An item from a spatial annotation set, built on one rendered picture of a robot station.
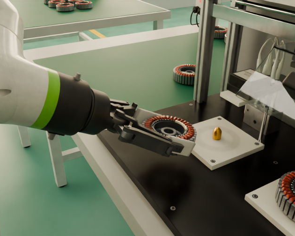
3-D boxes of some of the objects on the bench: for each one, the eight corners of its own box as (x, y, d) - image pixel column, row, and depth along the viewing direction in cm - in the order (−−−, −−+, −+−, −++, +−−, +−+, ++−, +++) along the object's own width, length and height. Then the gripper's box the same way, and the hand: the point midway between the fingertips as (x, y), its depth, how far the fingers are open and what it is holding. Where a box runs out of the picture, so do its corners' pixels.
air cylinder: (264, 136, 76) (269, 115, 73) (242, 121, 81) (246, 102, 78) (279, 130, 78) (284, 110, 75) (256, 116, 83) (260, 98, 81)
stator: (177, 71, 116) (177, 62, 114) (207, 75, 113) (208, 65, 111) (169, 83, 107) (169, 73, 105) (202, 87, 104) (203, 77, 102)
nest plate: (211, 170, 65) (212, 165, 64) (171, 135, 76) (171, 130, 75) (263, 149, 71) (264, 144, 70) (219, 119, 82) (219, 115, 82)
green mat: (85, 133, 81) (85, 132, 81) (32, 60, 126) (32, 60, 126) (320, 66, 121) (320, 65, 121) (215, 29, 166) (215, 29, 166)
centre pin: (216, 141, 72) (217, 131, 70) (210, 136, 73) (211, 127, 72) (222, 138, 72) (224, 129, 71) (217, 134, 74) (218, 124, 73)
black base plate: (330, 437, 32) (337, 429, 31) (95, 134, 80) (95, 127, 79) (508, 243, 52) (516, 233, 51) (235, 94, 100) (236, 87, 99)
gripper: (51, 99, 61) (139, 124, 75) (97, 168, 43) (200, 183, 57) (66, 64, 59) (153, 96, 73) (120, 121, 42) (221, 148, 56)
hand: (167, 132), depth 64 cm, fingers closed on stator, 11 cm apart
